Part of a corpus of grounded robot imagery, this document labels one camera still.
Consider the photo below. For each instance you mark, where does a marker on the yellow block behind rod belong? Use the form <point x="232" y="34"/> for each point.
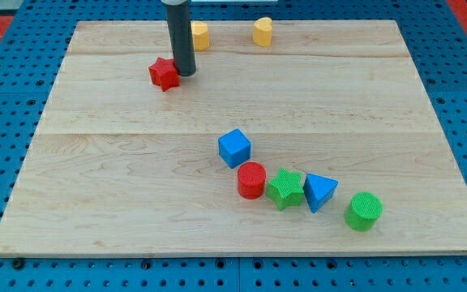
<point x="200" y="34"/>

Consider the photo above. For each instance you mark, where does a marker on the yellow heart block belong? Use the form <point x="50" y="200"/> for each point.
<point x="262" y="32"/>

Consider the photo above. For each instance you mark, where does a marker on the blue cube block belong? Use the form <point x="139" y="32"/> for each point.
<point x="234" y="148"/>

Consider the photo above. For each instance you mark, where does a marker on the green star block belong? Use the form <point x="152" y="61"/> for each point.
<point x="285" y="189"/>

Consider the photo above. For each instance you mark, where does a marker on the green cylinder block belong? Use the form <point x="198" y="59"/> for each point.
<point x="363" y="211"/>

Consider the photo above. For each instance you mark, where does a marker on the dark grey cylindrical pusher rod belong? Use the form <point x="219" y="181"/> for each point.
<point x="177" y="14"/>

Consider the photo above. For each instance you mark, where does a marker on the light wooden board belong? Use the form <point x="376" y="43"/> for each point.
<point x="325" y="143"/>

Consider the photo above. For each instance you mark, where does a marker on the red star block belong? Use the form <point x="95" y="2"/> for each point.
<point x="164" y="74"/>

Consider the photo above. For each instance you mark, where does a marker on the red cylinder block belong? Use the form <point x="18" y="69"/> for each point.
<point x="251" y="180"/>

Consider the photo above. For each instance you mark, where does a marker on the blue triangle block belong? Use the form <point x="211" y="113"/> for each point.
<point x="318" y="190"/>

